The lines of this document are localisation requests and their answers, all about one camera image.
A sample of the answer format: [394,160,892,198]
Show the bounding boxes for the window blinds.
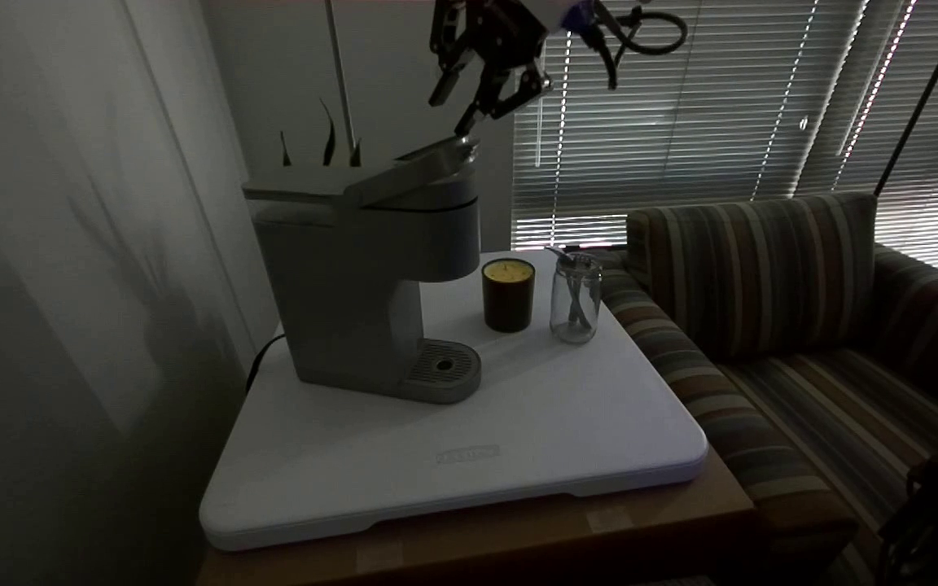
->
[512,0,938,277]

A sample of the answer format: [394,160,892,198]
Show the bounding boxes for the black slanted pole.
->
[877,0,938,201]

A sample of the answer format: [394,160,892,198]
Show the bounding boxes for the grey pod coffee maker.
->
[240,126,484,407]

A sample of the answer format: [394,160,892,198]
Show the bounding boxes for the snake plant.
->
[275,101,364,174]

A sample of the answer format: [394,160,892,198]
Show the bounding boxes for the clear glass jar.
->
[547,246,605,350]

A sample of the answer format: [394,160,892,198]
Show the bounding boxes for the wooden side table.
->
[193,446,762,586]

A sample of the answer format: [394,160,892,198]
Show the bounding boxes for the striped fabric sofa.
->
[595,191,938,586]

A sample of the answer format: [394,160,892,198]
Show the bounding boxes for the black coffee maker power cord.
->
[240,329,289,395]

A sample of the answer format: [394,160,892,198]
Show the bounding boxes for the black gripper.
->
[426,0,555,145]

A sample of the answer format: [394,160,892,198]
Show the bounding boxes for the yellow candle in dark glass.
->
[478,254,537,336]

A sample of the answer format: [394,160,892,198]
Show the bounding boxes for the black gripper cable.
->
[571,0,694,96]

